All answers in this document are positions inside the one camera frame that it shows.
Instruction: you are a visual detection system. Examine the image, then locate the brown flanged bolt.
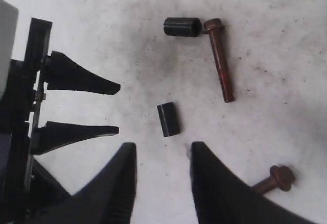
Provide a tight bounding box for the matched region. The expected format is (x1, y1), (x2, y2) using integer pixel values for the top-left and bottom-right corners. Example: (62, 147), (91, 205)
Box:
(203, 18), (235, 104)
(251, 165), (296, 195)

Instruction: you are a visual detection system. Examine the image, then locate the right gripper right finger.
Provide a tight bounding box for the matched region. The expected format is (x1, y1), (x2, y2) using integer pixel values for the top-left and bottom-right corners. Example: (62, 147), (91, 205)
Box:
(191, 141), (327, 224)

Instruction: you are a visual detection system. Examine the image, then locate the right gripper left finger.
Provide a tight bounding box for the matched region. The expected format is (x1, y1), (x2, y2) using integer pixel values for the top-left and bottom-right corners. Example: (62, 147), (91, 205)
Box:
(40, 142), (137, 224)

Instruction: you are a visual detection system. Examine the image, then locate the black metal sleeve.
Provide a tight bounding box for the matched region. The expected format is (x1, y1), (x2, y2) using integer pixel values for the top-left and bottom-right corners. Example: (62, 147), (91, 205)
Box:
(156, 102), (182, 137)
(163, 17), (202, 38)

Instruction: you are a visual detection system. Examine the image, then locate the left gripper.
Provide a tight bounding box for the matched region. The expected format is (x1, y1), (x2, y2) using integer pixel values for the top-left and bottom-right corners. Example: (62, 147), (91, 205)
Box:
(0, 17), (121, 224)

